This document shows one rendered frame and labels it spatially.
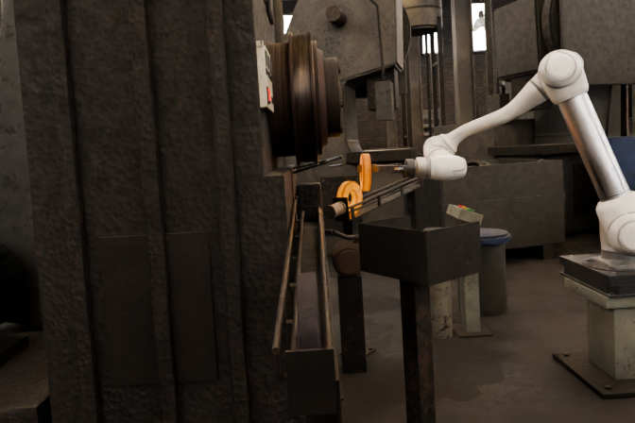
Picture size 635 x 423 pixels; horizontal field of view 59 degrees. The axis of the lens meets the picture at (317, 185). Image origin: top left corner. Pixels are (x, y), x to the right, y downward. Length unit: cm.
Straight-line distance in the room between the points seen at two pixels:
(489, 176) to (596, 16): 189
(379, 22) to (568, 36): 161
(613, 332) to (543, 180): 227
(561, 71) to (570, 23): 319
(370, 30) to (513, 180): 164
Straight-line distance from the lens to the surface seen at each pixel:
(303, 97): 181
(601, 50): 548
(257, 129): 155
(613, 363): 244
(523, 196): 441
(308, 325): 89
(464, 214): 269
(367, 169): 226
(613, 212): 215
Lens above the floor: 94
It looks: 4 degrees down
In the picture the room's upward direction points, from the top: 3 degrees counter-clockwise
